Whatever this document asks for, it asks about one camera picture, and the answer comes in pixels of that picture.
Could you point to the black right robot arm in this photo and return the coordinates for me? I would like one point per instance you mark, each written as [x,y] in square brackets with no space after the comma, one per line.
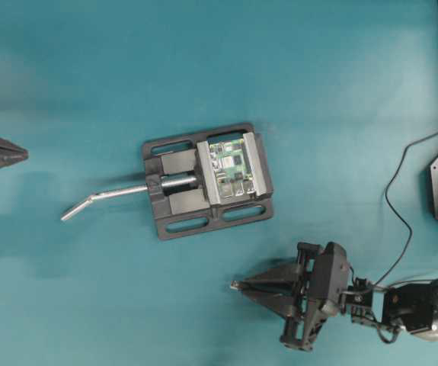
[406,306]

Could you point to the black bench vise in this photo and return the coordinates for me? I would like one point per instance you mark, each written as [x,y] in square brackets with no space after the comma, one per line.
[197,208]

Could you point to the silver vise handle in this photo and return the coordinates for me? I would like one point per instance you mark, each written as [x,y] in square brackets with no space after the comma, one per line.
[104,195]

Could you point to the green PCB board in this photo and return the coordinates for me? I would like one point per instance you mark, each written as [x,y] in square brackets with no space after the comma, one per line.
[231,168]

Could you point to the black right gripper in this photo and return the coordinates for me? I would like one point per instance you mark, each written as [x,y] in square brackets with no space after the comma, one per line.
[319,276]

